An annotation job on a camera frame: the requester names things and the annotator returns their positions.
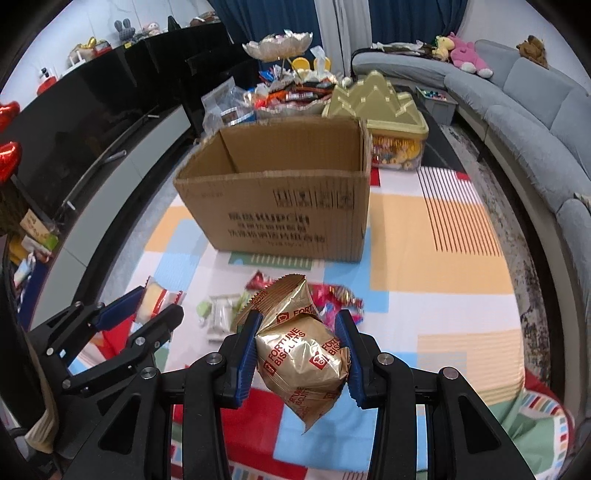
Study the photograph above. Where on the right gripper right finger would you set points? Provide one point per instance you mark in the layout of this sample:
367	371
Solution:
351	340

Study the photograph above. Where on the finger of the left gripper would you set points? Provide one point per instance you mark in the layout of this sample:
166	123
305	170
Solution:
113	314

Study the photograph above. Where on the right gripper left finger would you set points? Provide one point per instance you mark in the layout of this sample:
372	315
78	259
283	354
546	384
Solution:
247	356

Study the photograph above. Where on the red white cake packet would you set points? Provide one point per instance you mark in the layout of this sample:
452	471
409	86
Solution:
154	299

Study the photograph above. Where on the white grey snack packet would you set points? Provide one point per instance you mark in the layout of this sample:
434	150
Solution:
220	321

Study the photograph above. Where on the small pale green candy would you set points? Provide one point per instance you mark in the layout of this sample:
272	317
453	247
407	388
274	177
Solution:
204	309

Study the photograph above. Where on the gold Fortune biscuits bag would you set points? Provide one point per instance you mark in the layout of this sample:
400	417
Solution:
298	357

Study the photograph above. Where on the pink red hawthorn snack bag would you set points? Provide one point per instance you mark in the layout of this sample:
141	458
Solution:
330	299

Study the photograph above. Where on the dark red candy packet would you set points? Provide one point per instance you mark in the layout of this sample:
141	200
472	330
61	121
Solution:
259	281

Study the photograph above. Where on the grey TV cabinet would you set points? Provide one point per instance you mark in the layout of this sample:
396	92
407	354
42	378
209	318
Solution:
102	226

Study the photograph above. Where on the colourful patchwork tablecloth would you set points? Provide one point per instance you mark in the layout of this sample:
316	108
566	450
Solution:
433	288

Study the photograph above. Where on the brown cardboard box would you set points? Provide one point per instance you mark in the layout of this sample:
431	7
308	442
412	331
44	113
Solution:
295	187

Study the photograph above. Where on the black television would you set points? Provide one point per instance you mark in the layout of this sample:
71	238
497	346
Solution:
65	129

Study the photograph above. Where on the red foil balloon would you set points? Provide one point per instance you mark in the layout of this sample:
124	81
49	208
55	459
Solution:
11	151

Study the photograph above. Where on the gold mountain-shaped tin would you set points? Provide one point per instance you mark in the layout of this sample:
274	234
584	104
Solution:
398	128

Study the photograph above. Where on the two-tier lotus snack stand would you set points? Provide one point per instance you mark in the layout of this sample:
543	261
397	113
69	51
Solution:
298	80

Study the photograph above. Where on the grey rabbit plush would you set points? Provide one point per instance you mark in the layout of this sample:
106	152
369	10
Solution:
125	31

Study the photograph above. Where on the grey curved sofa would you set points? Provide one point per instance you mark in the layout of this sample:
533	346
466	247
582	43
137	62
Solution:
541	116

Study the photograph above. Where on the blue curtains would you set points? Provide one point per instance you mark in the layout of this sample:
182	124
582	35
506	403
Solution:
392	21

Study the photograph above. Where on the white sheer curtain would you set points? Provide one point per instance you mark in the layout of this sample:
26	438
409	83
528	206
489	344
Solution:
344	27

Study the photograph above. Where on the pink plush toy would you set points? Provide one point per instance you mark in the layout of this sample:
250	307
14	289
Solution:
465	57

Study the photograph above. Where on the yellow plush toy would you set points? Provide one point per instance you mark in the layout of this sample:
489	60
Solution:
443	47

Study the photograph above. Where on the brown teddy bear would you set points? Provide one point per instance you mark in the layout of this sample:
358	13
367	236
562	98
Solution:
533	49

